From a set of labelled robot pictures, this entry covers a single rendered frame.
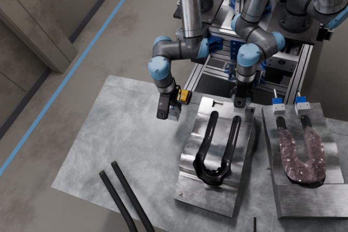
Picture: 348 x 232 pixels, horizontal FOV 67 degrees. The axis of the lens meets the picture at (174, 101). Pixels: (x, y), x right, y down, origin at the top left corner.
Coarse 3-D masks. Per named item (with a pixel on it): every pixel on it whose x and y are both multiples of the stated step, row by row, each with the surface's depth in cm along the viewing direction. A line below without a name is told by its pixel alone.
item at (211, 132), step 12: (216, 120) 124; (240, 120) 122; (204, 144) 119; (228, 144) 118; (204, 156) 114; (228, 156) 113; (204, 168) 109; (228, 168) 107; (204, 180) 111; (216, 180) 112
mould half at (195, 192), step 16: (208, 112) 127; (224, 112) 125; (224, 128) 122; (240, 128) 120; (192, 144) 118; (224, 144) 118; (240, 144) 117; (192, 160) 112; (208, 160) 111; (240, 160) 110; (192, 176) 116; (240, 176) 106; (176, 192) 114; (192, 192) 113; (208, 192) 112; (224, 192) 111; (208, 208) 109; (224, 208) 108
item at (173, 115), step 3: (180, 96) 129; (171, 108) 125; (171, 111) 123; (174, 111) 123; (168, 114) 122; (171, 114) 122; (174, 114) 122; (177, 114) 122; (168, 117) 124; (171, 117) 123; (174, 117) 122; (177, 117) 123; (174, 120) 125; (177, 120) 124
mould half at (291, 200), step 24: (264, 120) 125; (288, 120) 121; (312, 120) 119; (336, 168) 106; (288, 192) 102; (312, 192) 100; (336, 192) 99; (288, 216) 99; (312, 216) 97; (336, 216) 95
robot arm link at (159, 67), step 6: (156, 60) 94; (162, 60) 94; (168, 60) 98; (150, 66) 94; (156, 66) 93; (162, 66) 93; (168, 66) 95; (150, 72) 95; (156, 72) 93; (162, 72) 93; (168, 72) 95; (156, 78) 96; (162, 78) 96; (168, 78) 98; (156, 84) 101; (162, 84) 99; (168, 84) 100
